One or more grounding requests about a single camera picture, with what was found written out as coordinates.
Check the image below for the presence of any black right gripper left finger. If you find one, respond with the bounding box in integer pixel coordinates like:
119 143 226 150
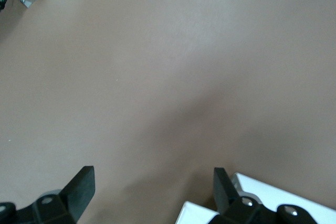
0 165 96 224

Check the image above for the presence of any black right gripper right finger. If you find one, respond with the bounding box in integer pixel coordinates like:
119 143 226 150
208 167 320 224

